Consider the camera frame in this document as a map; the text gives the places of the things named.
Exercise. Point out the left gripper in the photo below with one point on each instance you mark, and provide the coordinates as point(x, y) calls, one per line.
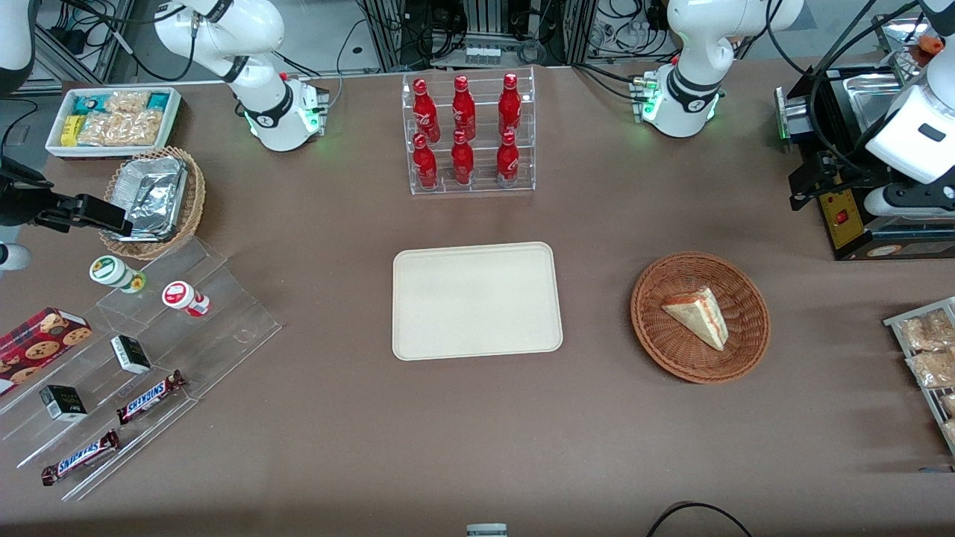
point(852, 177)

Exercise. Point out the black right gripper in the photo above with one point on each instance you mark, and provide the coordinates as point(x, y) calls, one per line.
point(16, 200)

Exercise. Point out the triangular sandwich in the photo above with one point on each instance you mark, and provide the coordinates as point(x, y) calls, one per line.
point(697, 317)

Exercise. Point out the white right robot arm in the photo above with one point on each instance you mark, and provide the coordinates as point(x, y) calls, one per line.
point(261, 112)

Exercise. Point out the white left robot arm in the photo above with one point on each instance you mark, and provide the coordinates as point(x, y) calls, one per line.
point(697, 45)

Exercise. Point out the light wicker basket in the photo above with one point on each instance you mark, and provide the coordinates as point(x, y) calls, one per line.
point(195, 201)

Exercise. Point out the brown round wicker basket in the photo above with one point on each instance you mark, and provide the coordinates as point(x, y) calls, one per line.
point(671, 350)

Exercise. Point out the cream plastic serving tray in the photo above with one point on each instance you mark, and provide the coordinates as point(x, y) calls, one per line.
point(477, 302)

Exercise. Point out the black hot dog roller machine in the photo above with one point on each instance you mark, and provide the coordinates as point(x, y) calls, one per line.
point(843, 224)

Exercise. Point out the green lid yogurt cup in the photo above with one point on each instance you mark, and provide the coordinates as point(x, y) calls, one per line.
point(110, 271)

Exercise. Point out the aluminium foil container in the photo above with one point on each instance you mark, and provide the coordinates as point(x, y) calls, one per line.
point(153, 198)

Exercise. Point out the white rectangular snack bin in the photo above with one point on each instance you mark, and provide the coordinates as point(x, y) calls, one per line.
point(54, 138)

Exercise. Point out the yellow snack packet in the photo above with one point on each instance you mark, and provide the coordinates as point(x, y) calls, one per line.
point(71, 130)

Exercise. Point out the clear bag of crackers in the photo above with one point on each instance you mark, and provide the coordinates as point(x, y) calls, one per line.
point(125, 101)
point(119, 128)

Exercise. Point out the steel pan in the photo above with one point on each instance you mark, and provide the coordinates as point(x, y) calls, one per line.
point(874, 97)

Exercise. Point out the teal snack packet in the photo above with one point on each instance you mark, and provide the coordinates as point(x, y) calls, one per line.
point(158, 101)
point(89, 103)

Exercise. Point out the red lid yogurt cup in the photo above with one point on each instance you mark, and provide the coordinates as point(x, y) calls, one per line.
point(179, 295)

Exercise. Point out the red plaid cookie box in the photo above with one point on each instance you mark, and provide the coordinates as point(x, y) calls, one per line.
point(41, 343)

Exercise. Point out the small black carton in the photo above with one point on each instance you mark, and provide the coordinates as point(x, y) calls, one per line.
point(131, 355)
point(63, 403)

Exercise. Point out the clear acrylic stepped display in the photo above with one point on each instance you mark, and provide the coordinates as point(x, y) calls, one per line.
point(224, 328)

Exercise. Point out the red sausage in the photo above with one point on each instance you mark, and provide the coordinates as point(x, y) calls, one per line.
point(931, 45)

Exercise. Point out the clear bag of pastries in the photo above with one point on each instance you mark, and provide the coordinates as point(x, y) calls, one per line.
point(932, 369)
point(950, 431)
point(929, 332)
point(949, 404)

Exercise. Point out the Snickers chocolate bar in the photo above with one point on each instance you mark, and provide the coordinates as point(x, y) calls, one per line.
point(80, 457)
point(149, 397)

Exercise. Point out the red cola bottle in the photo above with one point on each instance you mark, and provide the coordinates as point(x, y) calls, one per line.
point(426, 112)
point(425, 165)
point(509, 108)
point(462, 162)
point(507, 162)
point(463, 112)

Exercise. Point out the clear acrylic bottle rack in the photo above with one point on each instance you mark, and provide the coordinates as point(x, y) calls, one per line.
point(485, 190)

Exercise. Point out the small grey device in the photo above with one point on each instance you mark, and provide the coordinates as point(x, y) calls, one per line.
point(486, 530)

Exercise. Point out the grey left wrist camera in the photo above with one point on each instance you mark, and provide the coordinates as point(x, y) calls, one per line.
point(903, 203)

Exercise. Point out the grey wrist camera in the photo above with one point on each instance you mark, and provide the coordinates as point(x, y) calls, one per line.
point(13, 257)
point(903, 203)

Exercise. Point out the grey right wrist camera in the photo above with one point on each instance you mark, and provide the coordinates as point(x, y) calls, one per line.
point(13, 257)

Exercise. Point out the aluminium frame rack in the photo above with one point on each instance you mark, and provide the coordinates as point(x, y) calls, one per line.
point(567, 30)

